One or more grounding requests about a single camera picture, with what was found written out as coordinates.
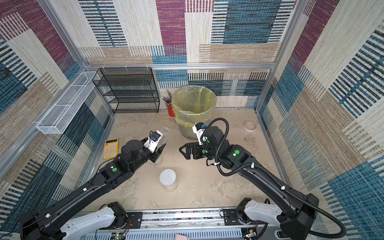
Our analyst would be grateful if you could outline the bin with yellow bag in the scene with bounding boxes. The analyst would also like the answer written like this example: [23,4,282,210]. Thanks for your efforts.
[172,86,217,140]

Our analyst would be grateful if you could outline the small jar with rice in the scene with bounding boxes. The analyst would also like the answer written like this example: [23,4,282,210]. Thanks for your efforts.
[159,127,171,145]

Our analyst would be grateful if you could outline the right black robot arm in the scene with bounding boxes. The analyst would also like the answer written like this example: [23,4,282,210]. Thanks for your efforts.
[179,118,347,240]

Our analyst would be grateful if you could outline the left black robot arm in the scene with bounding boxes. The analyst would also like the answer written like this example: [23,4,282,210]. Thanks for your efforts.
[19,140,165,240]

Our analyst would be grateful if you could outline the empty clear plastic jar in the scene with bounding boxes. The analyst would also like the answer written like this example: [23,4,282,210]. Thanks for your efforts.
[154,154,164,166]

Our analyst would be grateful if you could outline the jar with patterned white lid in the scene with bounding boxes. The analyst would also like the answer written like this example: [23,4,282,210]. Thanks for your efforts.
[160,169,178,192]

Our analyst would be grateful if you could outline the yellow calculator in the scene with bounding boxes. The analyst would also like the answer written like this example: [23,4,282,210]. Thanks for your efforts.
[103,138,119,160]

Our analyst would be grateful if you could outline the red pen holder cup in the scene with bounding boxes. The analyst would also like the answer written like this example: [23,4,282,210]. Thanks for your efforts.
[167,104,175,118]

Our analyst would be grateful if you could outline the tape roll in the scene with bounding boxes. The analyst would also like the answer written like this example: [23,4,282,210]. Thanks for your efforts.
[243,120,257,133]

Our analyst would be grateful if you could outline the pens in red cup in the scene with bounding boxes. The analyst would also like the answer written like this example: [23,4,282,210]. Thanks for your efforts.
[163,90,172,106]

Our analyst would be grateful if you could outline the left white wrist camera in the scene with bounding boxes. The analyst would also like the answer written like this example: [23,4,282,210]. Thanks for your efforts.
[144,131,163,153]

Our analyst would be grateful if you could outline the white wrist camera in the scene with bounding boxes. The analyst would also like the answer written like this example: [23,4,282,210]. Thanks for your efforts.
[192,123,207,146]
[144,131,163,153]

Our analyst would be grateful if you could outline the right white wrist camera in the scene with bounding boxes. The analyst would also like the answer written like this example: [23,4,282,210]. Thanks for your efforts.
[192,123,207,146]

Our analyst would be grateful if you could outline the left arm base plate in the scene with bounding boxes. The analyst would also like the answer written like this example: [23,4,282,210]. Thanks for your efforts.
[100,212,143,232]

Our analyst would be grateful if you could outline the black wire mesh shelf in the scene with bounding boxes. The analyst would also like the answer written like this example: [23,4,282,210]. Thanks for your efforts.
[93,67,160,114]

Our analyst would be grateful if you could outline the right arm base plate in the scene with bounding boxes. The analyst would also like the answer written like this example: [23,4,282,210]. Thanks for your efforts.
[219,208,265,226]

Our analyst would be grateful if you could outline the aluminium front rail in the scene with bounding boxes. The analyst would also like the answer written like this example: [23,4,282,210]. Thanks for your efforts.
[68,206,316,240]

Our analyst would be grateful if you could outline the white wire mesh basket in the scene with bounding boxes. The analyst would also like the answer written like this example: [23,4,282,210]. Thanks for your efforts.
[37,72,96,135]

